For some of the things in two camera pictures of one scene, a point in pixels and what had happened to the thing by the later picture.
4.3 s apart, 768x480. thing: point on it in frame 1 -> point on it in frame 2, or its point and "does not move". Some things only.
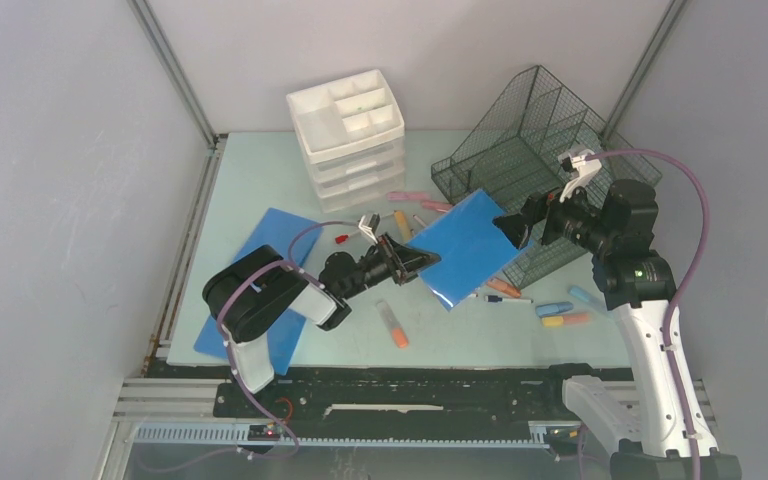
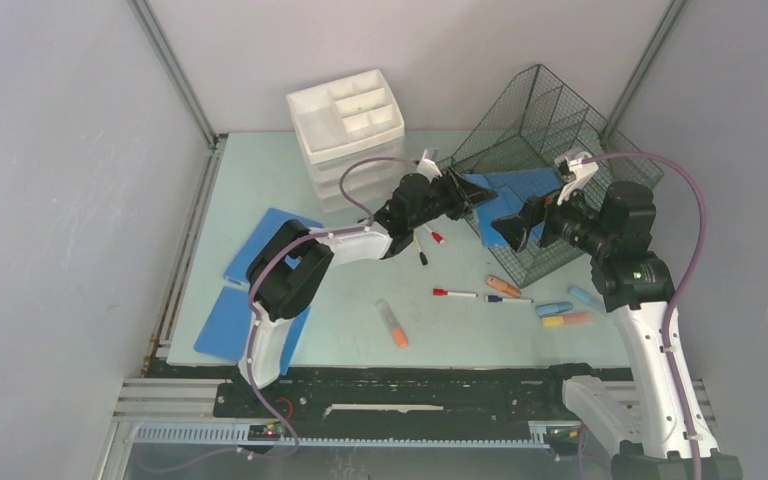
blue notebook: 276,230 does not move
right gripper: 517,228 does not move
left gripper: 405,263 -> 463,196
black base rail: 400,404 does not move
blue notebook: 474,253 -> 514,190
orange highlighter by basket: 505,287 does not move
